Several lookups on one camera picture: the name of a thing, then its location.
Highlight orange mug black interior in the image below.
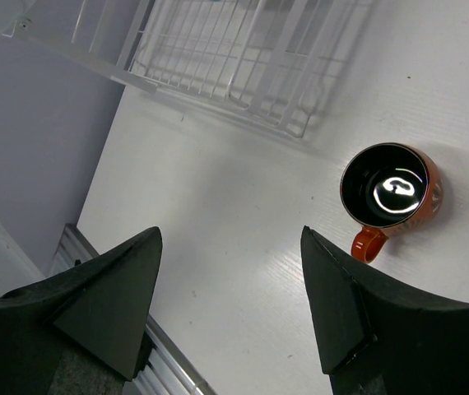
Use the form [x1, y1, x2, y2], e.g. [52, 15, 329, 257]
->
[340, 142, 444, 263]

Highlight white wire dish rack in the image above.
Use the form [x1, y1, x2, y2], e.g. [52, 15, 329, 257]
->
[7, 1, 373, 138]

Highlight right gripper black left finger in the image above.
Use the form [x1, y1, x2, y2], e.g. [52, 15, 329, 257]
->
[0, 227, 163, 394]

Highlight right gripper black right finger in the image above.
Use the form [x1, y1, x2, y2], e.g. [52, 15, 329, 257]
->
[300, 227, 469, 394]

